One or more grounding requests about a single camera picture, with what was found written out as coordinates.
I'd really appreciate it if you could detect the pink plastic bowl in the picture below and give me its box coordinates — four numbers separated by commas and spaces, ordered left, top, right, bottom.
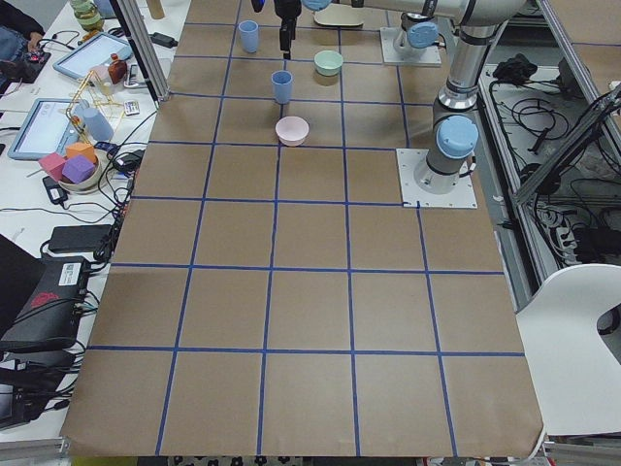
275, 116, 310, 147

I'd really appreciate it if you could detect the wooden balance stand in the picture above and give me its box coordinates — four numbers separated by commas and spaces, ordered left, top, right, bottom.
65, 68, 123, 142

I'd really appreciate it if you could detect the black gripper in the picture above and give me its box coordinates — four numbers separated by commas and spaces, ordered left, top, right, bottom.
251, 0, 302, 60

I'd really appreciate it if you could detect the blue cup on desk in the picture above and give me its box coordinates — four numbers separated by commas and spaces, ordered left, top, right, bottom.
83, 108, 114, 142

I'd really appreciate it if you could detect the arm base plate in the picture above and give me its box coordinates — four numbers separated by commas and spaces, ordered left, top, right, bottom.
396, 149, 477, 209
380, 27, 441, 67

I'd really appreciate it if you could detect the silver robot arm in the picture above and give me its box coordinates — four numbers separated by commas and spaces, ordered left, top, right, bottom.
274, 0, 440, 59
346, 0, 525, 120

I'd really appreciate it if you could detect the white chair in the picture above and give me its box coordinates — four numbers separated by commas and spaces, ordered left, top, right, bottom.
516, 264, 620, 436

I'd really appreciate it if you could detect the black power adapter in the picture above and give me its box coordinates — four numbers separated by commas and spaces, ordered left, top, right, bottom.
48, 224, 112, 253

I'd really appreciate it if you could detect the brown glass bottle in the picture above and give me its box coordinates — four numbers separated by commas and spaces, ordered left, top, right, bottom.
108, 53, 128, 84

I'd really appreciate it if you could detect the far teach pendant tablet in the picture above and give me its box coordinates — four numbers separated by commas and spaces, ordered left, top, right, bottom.
52, 32, 133, 79

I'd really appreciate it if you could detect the near teach pendant tablet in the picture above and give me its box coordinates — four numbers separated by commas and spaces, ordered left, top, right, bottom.
8, 98, 88, 160

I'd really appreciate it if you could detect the black laptop computer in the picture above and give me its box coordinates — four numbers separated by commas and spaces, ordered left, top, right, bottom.
1, 237, 87, 353

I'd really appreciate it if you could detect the aluminium frame post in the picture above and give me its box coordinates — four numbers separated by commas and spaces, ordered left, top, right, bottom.
111, 0, 170, 102

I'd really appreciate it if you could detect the green plastic bowl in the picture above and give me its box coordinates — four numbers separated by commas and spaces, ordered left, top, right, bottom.
313, 50, 343, 77

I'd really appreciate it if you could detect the light blue plastic cup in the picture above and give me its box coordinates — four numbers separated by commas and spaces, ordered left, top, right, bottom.
271, 70, 293, 105

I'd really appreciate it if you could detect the bowl of foam cubes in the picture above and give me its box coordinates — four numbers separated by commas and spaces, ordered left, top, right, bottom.
39, 142, 103, 194

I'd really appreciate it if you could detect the teach pendant tablet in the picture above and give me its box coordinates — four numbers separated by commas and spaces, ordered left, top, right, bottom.
52, 32, 133, 79
8, 98, 88, 160

